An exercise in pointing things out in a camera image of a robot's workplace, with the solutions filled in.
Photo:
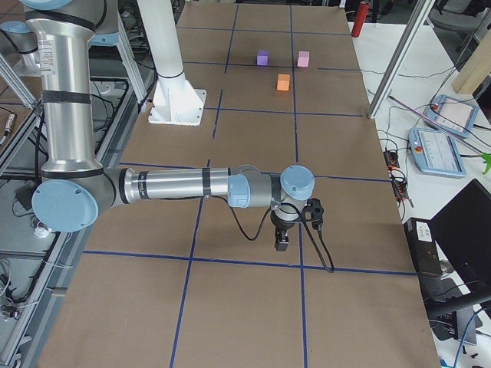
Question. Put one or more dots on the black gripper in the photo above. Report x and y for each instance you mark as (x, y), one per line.
(281, 226)

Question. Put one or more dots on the far blue teach pendant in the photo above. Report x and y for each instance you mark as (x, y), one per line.
(455, 115)

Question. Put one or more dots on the black box with label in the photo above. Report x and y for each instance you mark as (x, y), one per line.
(423, 249)

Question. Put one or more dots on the blue teach pendant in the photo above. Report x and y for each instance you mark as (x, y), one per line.
(435, 153)
(455, 115)

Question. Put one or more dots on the red bottle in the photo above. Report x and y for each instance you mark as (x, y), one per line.
(359, 21)

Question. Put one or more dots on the wooden beam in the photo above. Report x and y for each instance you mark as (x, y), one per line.
(475, 70)

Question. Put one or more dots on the pink foam block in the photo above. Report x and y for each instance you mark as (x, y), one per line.
(303, 59)

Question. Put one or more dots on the near blue teach pendant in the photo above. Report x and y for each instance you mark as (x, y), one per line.
(435, 153)

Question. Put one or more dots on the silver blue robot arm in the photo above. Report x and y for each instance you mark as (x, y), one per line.
(75, 187)

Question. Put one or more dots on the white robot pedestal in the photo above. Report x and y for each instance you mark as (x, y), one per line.
(175, 101)

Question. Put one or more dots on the orange black connector strip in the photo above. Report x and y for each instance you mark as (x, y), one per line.
(398, 178)

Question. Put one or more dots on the orange foam block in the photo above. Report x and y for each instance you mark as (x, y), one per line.
(283, 82)

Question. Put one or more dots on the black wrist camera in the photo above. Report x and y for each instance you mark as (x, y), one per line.
(316, 213)

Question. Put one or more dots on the purple foam block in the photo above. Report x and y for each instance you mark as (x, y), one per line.
(262, 58)

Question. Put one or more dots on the brown paper table cover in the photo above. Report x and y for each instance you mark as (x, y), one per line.
(198, 282)

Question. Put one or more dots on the black laptop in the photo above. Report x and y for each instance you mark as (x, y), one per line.
(462, 230)

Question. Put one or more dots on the green plastic clip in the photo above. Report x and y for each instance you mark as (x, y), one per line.
(486, 157)

